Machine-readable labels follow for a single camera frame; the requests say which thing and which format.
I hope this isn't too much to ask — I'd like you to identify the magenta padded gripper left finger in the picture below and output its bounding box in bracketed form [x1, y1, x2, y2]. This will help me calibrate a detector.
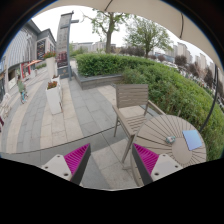
[41, 144, 91, 185]

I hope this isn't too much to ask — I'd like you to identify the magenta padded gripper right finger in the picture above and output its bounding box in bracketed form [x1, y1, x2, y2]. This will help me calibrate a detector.
[132, 143, 182, 185]

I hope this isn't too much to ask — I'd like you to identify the round slatted patio table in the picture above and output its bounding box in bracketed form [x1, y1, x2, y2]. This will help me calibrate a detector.
[131, 115, 207, 187]

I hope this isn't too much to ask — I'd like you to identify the beige slatted patio chair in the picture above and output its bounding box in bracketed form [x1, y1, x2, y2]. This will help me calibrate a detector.
[113, 84, 164, 161]

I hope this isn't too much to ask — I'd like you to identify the white planter box with flowers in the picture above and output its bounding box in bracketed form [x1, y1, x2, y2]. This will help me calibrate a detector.
[46, 78, 63, 115]

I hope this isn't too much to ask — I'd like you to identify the trimmed green hedge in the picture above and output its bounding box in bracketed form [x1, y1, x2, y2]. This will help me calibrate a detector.
[75, 53, 224, 162]

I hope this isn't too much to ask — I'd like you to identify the white chair at left edge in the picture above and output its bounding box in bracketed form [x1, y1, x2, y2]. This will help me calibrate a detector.
[0, 92, 12, 133]

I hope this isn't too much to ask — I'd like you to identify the tall sign pylon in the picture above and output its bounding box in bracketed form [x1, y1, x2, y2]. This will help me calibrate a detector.
[56, 12, 78, 79]

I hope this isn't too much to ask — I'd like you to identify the person in green top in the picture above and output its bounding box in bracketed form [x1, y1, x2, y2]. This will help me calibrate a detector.
[17, 75, 28, 104]

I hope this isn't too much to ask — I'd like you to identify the tall white planter box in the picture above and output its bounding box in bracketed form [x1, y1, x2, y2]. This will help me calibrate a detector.
[44, 51, 56, 78]

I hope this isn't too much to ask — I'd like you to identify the large green tree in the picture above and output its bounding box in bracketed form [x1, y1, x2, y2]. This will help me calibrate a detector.
[83, 9, 130, 54]

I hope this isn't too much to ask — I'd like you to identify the beige patio umbrella canopy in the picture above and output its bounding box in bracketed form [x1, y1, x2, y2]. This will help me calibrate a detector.
[34, 0, 224, 71]

